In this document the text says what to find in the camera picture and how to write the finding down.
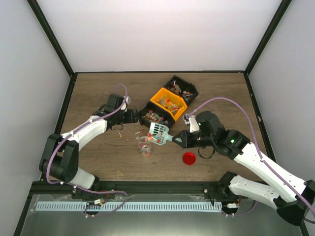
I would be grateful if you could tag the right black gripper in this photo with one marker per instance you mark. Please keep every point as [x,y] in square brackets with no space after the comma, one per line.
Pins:
[186,142]

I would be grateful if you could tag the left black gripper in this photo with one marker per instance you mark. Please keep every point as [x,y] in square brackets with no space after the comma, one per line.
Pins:
[133,117]

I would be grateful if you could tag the black candy bin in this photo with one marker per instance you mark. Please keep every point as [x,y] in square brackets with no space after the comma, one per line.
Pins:
[182,88]
[153,113]

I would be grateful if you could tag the light blue slotted scoop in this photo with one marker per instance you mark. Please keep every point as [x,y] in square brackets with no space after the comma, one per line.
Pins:
[158,134]

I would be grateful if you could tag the orange candy bin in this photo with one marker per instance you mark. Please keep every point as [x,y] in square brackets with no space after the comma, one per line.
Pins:
[170,102]

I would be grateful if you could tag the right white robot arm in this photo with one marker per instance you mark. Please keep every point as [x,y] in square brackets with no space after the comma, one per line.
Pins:
[291,196]

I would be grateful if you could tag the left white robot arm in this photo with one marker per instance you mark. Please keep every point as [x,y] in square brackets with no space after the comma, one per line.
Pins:
[60,158]

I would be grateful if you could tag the red jar lid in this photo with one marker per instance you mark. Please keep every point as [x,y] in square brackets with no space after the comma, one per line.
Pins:
[188,158]

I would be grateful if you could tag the clear plastic jar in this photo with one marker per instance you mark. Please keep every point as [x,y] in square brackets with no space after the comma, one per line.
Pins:
[145,146]

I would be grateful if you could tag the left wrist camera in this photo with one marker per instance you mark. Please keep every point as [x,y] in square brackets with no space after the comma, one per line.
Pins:
[127,102]

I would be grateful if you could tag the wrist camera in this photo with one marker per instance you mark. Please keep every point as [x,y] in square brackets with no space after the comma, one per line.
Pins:
[191,122]
[127,102]

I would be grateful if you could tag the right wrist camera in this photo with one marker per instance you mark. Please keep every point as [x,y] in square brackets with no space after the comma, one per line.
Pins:
[191,122]

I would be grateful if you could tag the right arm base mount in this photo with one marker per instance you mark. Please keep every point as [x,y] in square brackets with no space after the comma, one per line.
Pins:
[219,190]

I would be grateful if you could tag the light blue slotted cable duct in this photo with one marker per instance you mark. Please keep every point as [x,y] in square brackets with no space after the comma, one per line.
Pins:
[131,206]

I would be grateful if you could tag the black aluminium frame rail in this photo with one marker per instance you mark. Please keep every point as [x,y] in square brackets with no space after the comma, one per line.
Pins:
[131,187]

